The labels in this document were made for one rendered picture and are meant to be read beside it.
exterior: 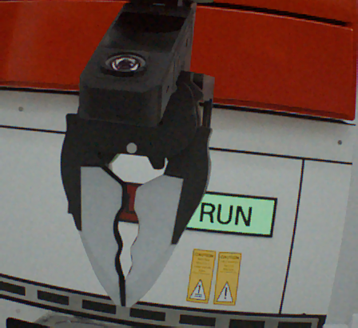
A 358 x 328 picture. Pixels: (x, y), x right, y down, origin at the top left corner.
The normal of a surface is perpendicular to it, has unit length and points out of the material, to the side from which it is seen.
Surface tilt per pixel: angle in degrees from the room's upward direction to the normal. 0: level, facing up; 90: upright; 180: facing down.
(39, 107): 90
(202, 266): 90
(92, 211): 90
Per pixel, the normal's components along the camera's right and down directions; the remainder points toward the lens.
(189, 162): -0.14, 0.04
